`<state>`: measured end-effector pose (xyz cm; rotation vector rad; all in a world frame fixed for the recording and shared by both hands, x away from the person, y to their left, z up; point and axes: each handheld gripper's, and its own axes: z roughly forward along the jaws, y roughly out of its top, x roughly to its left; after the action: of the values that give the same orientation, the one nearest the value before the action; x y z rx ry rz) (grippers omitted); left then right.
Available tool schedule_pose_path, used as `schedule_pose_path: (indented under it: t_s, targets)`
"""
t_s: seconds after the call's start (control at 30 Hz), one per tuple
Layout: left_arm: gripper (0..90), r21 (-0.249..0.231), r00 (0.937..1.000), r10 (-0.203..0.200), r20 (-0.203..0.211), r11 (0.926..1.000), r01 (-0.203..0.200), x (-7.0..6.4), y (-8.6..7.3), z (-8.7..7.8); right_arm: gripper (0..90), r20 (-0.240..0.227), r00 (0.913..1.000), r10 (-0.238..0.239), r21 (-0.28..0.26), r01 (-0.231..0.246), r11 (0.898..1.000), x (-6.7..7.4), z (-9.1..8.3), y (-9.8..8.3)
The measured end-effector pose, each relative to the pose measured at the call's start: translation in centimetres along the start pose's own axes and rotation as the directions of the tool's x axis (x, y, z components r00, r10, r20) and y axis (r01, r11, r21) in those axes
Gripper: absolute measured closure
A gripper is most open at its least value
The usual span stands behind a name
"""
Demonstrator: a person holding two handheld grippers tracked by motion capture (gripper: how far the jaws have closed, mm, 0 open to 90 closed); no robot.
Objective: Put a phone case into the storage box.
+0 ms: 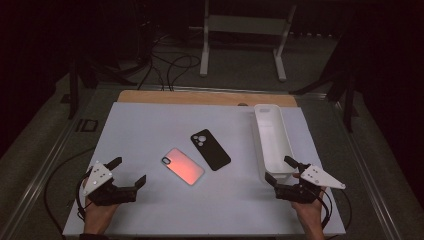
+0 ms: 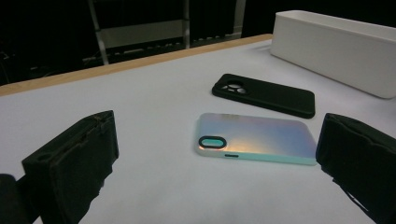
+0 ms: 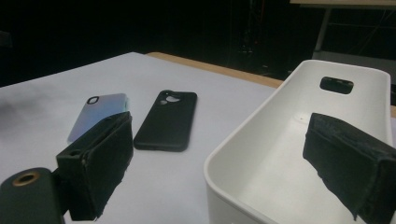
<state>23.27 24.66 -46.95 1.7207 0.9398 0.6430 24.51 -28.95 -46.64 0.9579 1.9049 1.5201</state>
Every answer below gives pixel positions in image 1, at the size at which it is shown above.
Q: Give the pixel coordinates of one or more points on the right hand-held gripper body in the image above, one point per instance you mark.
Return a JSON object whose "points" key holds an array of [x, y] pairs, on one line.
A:
{"points": [[313, 176]]}

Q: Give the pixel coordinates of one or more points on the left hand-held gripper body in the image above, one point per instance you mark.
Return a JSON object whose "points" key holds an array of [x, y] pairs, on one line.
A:
{"points": [[100, 176]]}

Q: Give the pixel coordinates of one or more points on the white plastic bin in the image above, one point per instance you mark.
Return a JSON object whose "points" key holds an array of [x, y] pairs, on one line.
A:
{"points": [[273, 140]]}

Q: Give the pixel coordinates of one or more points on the pink phone case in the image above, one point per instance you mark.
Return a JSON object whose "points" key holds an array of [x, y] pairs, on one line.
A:
{"points": [[183, 166]]}

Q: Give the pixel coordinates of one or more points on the black phone case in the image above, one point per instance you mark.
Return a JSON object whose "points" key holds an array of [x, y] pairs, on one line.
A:
{"points": [[211, 151]]}

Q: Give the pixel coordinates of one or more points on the person's right hand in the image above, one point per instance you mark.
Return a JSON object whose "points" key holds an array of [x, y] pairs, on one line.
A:
{"points": [[311, 215]]}

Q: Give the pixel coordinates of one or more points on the person's left hand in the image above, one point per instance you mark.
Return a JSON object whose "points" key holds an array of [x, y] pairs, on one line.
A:
{"points": [[98, 216]]}

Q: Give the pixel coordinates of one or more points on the white table mat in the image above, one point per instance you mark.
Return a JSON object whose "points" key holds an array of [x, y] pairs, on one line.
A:
{"points": [[166, 206]]}

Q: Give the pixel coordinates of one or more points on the black stand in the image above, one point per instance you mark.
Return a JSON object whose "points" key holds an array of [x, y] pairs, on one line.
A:
{"points": [[348, 100], [74, 93]]}

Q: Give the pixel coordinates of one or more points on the white metal stand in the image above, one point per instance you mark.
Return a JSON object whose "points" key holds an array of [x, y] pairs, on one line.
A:
{"points": [[246, 25]]}

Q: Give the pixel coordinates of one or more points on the black rectangular bracket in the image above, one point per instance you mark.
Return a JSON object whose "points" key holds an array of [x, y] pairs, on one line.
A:
{"points": [[87, 125]]}

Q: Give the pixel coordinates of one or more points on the metal floor rail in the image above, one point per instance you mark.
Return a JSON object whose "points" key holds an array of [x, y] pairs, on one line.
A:
{"points": [[370, 180], [36, 186]]}

